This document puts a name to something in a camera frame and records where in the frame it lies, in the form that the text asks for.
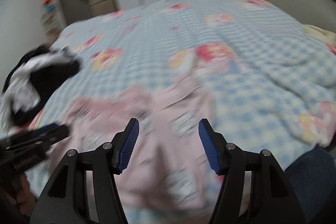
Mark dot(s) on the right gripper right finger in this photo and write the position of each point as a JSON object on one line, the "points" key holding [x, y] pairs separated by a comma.
{"points": [[231, 162]]}

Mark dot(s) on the black and white garment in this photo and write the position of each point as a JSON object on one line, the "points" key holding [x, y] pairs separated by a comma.
{"points": [[29, 86]]}

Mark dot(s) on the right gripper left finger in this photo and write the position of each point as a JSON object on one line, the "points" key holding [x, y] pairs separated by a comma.
{"points": [[109, 160]]}

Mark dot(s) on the pink cartoon print garment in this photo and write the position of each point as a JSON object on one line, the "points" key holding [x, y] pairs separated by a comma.
{"points": [[168, 166]]}

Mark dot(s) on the blue checkered cartoon blanket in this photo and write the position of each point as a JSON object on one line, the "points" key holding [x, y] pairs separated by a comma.
{"points": [[273, 86]]}

